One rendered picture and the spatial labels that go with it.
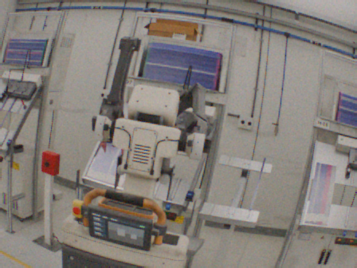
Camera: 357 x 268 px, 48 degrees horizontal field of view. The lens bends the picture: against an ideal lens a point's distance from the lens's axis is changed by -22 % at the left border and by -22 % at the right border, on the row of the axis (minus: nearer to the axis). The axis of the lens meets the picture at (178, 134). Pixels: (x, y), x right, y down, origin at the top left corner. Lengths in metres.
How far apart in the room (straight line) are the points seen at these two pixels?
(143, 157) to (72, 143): 3.22
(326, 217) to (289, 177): 1.93
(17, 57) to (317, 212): 2.77
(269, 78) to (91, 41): 1.98
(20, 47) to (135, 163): 2.14
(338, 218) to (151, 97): 1.48
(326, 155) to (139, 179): 1.49
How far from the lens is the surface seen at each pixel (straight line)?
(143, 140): 2.09
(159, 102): 2.14
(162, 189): 2.95
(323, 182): 3.03
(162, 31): 3.69
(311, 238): 3.20
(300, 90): 4.68
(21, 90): 3.73
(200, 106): 2.40
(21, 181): 3.77
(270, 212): 4.83
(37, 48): 3.79
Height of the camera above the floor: 1.48
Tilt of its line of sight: 7 degrees down
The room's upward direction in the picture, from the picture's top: 10 degrees clockwise
